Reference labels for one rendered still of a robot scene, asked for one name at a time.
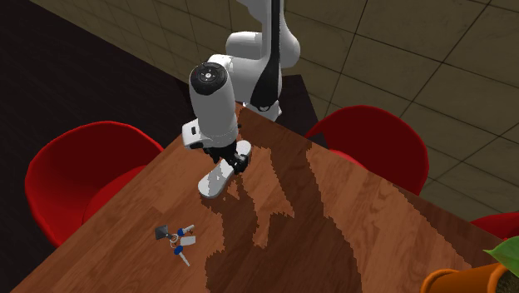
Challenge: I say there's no potted plant in orange pot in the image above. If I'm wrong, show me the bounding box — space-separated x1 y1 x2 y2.
419 236 519 293

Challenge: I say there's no key bunch with blue caps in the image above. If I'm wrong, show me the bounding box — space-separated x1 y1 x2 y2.
155 223 198 268

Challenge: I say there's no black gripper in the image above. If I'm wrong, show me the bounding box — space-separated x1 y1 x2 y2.
202 141 250 176

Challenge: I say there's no wooden table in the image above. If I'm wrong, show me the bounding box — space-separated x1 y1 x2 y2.
9 102 506 293

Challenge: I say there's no red shell chair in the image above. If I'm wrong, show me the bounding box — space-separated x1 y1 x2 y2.
469 211 519 241
24 121 166 249
304 105 430 197

